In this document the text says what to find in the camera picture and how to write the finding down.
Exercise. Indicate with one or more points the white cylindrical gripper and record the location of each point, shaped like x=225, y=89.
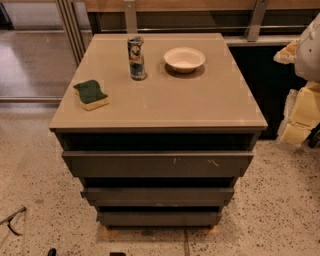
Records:
x=309, y=56

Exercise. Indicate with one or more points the grey bottom drawer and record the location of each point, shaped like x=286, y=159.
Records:
x=154, y=219

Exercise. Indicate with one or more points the grey drawer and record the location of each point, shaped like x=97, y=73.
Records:
x=157, y=197
x=154, y=219
x=157, y=164

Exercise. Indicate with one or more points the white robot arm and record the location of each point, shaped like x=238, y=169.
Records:
x=307, y=61

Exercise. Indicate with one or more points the grey drawer cabinet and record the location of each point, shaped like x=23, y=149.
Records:
x=208, y=110

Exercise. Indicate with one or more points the grey middle drawer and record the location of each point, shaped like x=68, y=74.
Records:
x=157, y=197

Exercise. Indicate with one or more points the grey top drawer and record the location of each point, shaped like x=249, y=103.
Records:
x=157, y=164

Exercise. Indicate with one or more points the white paper bowl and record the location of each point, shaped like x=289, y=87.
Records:
x=184, y=59

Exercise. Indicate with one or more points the tall printed can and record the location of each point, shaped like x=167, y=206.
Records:
x=136, y=58

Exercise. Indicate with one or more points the green yellow sponge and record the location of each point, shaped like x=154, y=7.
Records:
x=90, y=95

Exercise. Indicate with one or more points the dark object bottom edge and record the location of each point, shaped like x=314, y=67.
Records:
x=117, y=254

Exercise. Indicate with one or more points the black object at floor edge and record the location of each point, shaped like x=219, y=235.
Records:
x=52, y=252

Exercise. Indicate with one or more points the black floor tool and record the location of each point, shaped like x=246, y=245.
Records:
x=8, y=221

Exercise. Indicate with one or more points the metal railing frame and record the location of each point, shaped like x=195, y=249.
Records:
x=242, y=22

